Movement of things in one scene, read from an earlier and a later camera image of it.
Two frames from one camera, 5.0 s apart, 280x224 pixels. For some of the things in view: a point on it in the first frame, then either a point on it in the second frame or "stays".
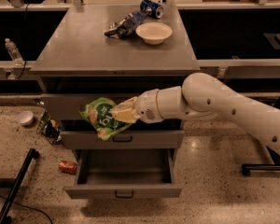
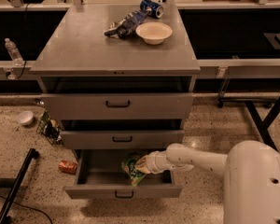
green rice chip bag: (97, 113) to (130, 168)
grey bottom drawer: (131, 173) stays
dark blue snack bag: (125, 29) stays
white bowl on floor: (24, 118) stays
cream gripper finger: (126, 115) to (142, 164)
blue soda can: (156, 9) stays
